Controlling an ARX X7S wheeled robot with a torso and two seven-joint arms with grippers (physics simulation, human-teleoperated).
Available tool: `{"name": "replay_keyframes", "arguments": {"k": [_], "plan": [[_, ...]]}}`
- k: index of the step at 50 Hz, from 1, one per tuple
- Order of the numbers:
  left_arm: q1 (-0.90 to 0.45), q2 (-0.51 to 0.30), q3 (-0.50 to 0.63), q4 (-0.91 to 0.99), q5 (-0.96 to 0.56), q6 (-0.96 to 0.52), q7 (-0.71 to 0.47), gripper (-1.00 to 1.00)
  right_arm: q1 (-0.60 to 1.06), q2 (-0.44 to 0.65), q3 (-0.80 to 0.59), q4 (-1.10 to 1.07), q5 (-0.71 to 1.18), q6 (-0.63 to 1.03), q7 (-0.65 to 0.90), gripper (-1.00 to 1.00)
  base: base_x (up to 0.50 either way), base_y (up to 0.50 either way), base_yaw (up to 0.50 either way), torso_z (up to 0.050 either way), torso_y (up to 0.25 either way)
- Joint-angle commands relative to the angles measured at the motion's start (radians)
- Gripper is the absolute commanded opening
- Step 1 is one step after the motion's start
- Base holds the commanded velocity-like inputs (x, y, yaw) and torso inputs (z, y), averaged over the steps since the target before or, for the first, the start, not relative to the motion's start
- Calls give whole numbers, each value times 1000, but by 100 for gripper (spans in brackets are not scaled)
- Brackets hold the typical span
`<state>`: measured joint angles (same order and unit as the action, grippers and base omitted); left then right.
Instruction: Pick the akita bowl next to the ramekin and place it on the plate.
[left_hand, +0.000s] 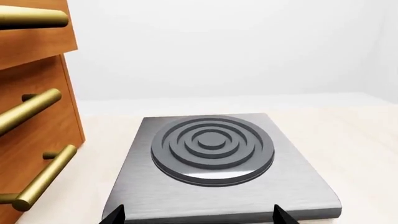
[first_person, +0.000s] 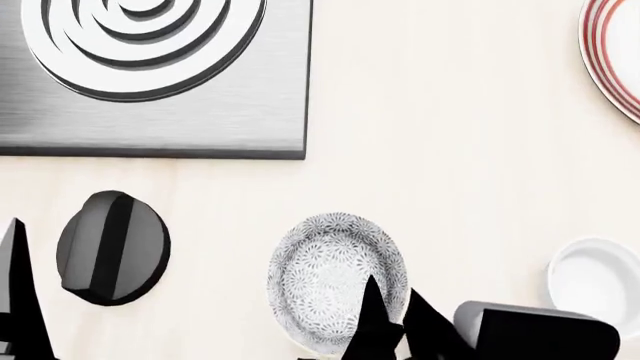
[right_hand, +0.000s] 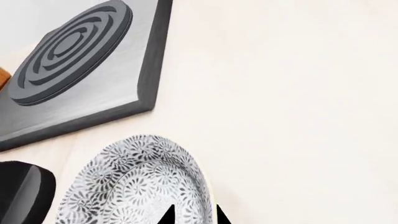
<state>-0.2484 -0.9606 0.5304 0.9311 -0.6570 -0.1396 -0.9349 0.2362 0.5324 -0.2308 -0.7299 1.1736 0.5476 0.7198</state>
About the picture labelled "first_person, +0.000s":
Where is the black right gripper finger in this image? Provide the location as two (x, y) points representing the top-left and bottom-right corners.
(339, 274), (405, 360)
(401, 288), (477, 360)

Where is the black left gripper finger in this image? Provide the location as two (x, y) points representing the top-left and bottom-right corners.
(0, 216), (57, 360)

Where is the grey floral patterned bowl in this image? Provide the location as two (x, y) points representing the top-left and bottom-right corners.
(266, 212), (413, 356)

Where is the white ramekin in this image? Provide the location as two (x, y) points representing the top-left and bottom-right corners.
(546, 236), (640, 321)

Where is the white plate with red stripes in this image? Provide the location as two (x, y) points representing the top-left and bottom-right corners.
(578, 0), (640, 126)

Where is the black round stove knob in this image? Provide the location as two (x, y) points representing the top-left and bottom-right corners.
(55, 189), (172, 306)

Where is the white spiral stove burner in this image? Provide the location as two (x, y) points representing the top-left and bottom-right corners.
(20, 0), (267, 103)

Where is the brushed silver flat stove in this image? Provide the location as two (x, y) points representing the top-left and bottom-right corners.
(0, 0), (312, 161)

